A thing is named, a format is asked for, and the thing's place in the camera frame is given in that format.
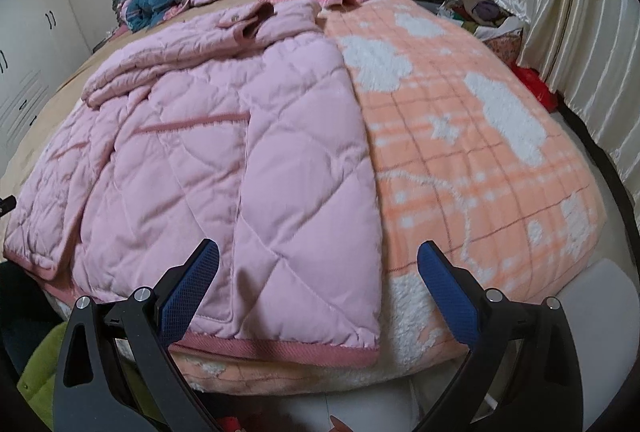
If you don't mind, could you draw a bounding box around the cream satin curtain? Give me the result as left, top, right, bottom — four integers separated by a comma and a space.
460, 0, 640, 173

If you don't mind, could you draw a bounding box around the orange plaid fleece blanket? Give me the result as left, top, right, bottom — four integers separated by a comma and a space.
50, 0, 608, 395

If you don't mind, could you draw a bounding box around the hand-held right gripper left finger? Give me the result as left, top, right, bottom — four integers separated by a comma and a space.
52, 238, 223, 432

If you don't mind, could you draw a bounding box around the pink quilted jacket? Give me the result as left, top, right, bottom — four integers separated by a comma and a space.
2, 0, 383, 369

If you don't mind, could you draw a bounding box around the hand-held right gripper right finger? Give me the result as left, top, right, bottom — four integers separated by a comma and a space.
416, 239, 583, 432

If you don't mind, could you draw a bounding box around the green garment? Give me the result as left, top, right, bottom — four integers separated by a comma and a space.
17, 322, 151, 432

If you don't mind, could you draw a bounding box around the red cloth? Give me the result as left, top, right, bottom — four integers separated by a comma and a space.
510, 65, 558, 111

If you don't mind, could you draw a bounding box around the bed with beige sheet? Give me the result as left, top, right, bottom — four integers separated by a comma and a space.
0, 0, 261, 193

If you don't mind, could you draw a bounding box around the white wardrobe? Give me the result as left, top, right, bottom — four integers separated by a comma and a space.
0, 0, 93, 153

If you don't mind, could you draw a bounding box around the bag of clothes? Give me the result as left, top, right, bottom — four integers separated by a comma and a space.
440, 0, 526, 66

